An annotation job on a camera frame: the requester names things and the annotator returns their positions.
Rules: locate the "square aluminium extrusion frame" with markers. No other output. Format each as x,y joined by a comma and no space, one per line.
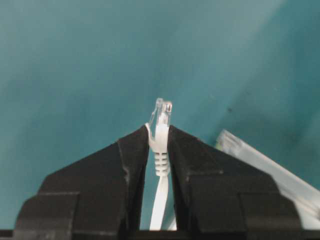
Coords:
305,197

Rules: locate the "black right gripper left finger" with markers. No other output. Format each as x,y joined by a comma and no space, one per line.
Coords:
97,197

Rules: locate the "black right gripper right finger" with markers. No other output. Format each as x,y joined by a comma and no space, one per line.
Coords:
217,193

